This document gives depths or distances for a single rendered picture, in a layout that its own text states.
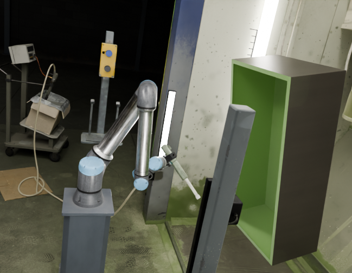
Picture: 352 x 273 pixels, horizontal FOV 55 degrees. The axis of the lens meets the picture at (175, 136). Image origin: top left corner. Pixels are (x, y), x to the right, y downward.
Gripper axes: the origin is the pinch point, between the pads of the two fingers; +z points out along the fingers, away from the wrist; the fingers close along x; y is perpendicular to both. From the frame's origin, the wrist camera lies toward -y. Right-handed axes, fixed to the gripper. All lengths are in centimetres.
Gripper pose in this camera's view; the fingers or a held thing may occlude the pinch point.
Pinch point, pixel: (169, 160)
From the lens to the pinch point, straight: 260.0
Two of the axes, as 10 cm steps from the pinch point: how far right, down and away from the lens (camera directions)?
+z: 2.0, 0.5, 9.8
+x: 5.5, 8.2, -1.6
